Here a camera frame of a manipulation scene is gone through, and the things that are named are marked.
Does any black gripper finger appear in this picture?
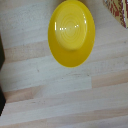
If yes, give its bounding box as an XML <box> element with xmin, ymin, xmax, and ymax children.
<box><xmin>0</xmin><ymin>33</ymin><xmax>6</xmax><ymax>116</ymax></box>

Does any yellow ceramic bowl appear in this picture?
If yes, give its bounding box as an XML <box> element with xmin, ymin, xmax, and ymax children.
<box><xmin>47</xmin><ymin>0</ymin><xmax>96</xmax><ymax>69</ymax></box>

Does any red yellow patterned box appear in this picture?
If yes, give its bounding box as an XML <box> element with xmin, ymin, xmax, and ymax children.
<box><xmin>102</xmin><ymin>0</ymin><xmax>128</xmax><ymax>30</ymax></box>

